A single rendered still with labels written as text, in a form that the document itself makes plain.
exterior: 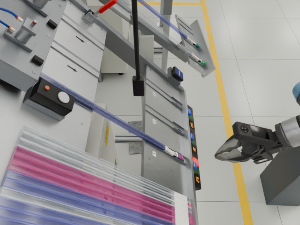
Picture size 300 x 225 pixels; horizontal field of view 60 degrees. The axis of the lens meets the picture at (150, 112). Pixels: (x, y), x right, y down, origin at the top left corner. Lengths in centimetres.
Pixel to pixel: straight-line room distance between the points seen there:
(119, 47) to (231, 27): 193
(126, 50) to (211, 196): 103
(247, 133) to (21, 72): 55
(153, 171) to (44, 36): 42
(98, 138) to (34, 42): 58
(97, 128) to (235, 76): 142
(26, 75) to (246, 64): 201
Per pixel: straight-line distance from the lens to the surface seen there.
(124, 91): 199
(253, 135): 74
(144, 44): 113
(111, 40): 86
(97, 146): 101
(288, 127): 76
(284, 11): 312
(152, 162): 72
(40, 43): 55
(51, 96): 52
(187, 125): 91
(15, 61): 50
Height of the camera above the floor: 148
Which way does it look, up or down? 53 degrees down
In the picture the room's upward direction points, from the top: straight up
